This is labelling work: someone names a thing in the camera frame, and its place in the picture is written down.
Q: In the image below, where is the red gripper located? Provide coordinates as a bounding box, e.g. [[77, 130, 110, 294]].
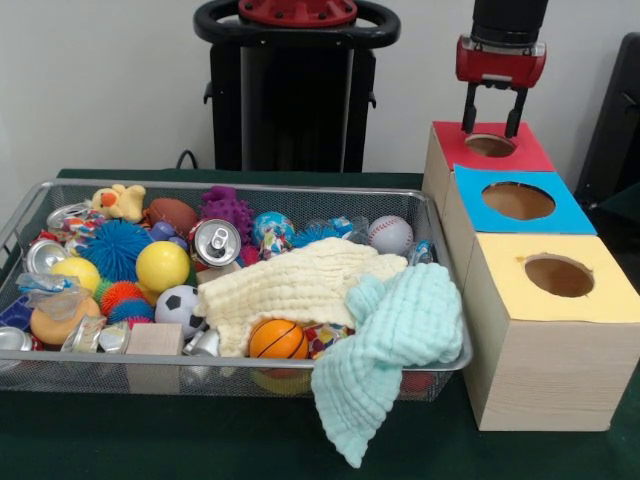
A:
[[454, 34, 548, 138]]

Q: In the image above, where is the mint green cloth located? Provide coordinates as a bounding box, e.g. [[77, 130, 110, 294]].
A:
[[310, 262, 465, 470]]

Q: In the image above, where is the yellow plush duck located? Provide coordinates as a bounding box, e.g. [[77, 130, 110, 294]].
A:
[[91, 183, 147, 224]]

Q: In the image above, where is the wooden box with three holes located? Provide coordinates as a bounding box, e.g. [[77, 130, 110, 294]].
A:
[[422, 120, 640, 433]]

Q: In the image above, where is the shallow clear mesh bin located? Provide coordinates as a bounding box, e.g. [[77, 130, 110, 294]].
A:
[[0, 179, 474, 401]]

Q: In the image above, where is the black chair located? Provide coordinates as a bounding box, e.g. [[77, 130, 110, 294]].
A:
[[574, 32, 640, 201]]

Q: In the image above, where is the white baseball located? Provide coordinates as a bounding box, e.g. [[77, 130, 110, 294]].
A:
[[367, 215, 415, 255]]

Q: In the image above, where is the dark green side table cloth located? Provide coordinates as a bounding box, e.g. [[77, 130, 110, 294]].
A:
[[597, 180, 640, 221]]

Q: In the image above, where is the cream yellow cloth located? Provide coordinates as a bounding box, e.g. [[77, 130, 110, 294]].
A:
[[193, 237, 410, 358]]

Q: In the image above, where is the silver drink can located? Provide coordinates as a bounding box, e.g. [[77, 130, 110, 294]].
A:
[[191, 218, 244, 269]]

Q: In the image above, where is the orange toy basketball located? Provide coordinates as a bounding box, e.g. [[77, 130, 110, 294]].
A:
[[248, 318, 310, 360]]

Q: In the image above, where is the large yellow ball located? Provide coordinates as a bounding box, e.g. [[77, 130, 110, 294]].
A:
[[135, 241, 192, 294]]

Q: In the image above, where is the black white soccer ball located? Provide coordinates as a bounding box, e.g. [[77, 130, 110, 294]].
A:
[[154, 284, 207, 340]]

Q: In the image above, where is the plain wooden block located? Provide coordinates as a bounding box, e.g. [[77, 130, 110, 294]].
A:
[[125, 323, 185, 395]]

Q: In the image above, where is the small yellow ball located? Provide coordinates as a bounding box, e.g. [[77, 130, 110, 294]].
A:
[[51, 256, 103, 294]]

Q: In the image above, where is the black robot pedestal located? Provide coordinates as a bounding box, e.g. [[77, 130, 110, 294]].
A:
[[193, 0, 401, 174]]

